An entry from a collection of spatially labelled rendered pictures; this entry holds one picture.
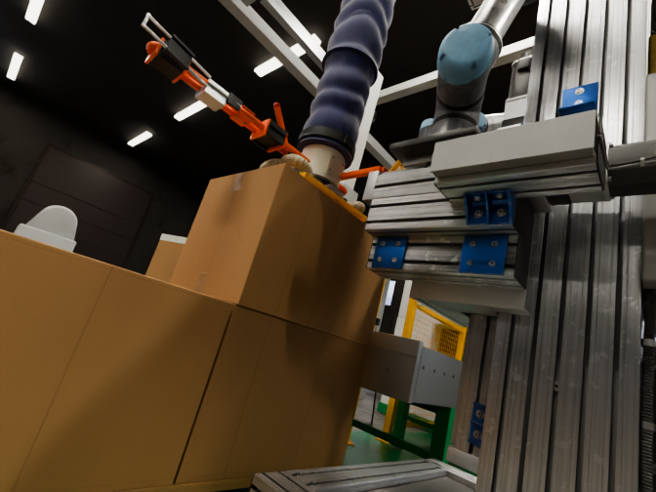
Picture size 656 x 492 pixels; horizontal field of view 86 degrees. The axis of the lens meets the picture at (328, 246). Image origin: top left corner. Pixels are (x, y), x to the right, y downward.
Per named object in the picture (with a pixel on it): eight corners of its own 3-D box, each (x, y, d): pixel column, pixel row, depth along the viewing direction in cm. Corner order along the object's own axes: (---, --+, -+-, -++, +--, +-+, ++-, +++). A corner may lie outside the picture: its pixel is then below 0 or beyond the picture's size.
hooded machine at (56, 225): (-19, 292, 459) (35, 193, 498) (-21, 288, 506) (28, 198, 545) (48, 307, 509) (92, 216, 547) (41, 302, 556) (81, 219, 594)
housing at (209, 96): (214, 112, 107) (219, 100, 108) (225, 105, 102) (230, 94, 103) (193, 97, 102) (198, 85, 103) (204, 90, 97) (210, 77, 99)
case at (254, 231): (295, 328, 154) (318, 243, 165) (370, 347, 127) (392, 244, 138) (166, 289, 113) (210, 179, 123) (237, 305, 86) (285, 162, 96)
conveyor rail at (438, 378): (543, 420, 280) (545, 395, 285) (551, 423, 277) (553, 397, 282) (399, 397, 123) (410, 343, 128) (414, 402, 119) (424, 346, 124)
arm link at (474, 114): (475, 143, 98) (482, 102, 101) (482, 109, 86) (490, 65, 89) (430, 140, 102) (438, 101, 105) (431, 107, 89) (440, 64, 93)
